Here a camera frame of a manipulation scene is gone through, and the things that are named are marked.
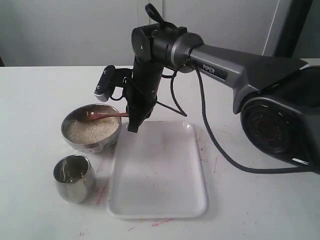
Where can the dark vertical door frame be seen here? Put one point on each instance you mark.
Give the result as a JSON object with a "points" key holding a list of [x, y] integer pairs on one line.
{"points": [[292, 28]]}

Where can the small steel cup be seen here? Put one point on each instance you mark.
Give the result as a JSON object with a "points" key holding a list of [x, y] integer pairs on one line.
{"points": [[75, 178]]}

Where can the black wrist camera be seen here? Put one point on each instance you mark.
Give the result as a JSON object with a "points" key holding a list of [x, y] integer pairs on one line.
{"points": [[105, 89]]}

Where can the white rectangular plastic tray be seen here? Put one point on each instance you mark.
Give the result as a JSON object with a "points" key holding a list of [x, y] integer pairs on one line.
{"points": [[157, 173]]}

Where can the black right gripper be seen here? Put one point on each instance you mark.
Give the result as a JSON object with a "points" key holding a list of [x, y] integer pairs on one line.
{"points": [[141, 91]]}

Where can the brown wooden spoon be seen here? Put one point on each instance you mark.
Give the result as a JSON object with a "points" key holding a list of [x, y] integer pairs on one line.
{"points": [[89, 116]]}

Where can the steel bowl with rice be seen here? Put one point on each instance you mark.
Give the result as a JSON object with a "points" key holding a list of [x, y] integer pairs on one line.
{"points": [[91, 136]]}

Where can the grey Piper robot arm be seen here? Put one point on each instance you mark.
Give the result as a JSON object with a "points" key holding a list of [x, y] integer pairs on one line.
{"points": [[277, 98]]}

